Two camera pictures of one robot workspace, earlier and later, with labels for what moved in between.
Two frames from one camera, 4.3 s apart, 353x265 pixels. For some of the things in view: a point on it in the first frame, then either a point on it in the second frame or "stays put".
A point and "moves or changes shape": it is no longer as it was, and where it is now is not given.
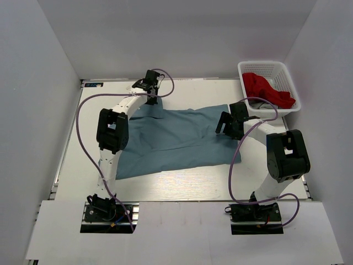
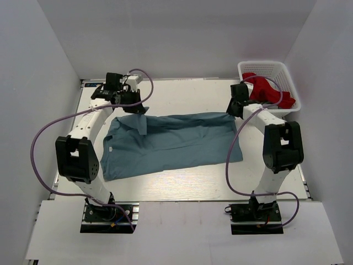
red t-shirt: [257, 86] stays put
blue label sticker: [95, 84] stays put
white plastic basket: [277, 74] stays put
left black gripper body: [152, 101] -> [128, 96]
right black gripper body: [230, 128] -> [230, 110]
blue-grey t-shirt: [161, 138] moves or changes shape
